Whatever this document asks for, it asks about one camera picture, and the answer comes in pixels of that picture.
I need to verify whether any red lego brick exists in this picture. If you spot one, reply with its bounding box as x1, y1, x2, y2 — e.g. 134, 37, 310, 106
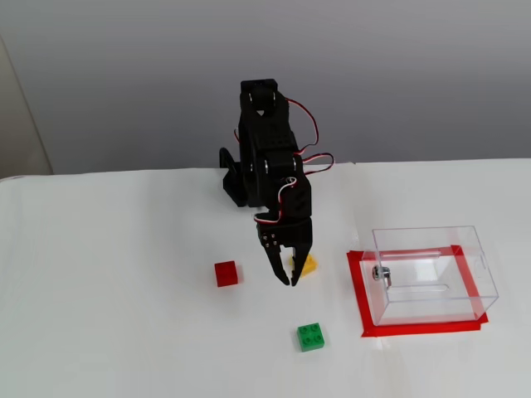
214, 260, 242, 288

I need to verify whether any transparent plastic box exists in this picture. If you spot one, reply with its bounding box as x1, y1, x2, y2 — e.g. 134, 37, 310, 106
360, 225, 500, 328

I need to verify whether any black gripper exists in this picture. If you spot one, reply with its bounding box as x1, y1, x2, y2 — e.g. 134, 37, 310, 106
255, 173, 314, 288

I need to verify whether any red tape frame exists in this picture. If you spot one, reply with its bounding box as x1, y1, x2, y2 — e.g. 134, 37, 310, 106
346, 244, 490, 339

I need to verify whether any green lego brick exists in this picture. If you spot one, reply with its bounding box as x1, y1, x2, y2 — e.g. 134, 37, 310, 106
296, 322, 327, 353

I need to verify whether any black table clamp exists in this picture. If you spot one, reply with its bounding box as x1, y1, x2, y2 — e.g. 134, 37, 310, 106
218, 147, 241, 180

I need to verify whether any silver metal lock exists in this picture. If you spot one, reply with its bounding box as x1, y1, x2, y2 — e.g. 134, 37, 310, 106
372, 265, 393, 288

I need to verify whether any yellow lego brick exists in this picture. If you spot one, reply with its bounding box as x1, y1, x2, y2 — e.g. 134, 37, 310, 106
288, 253, 321, 279

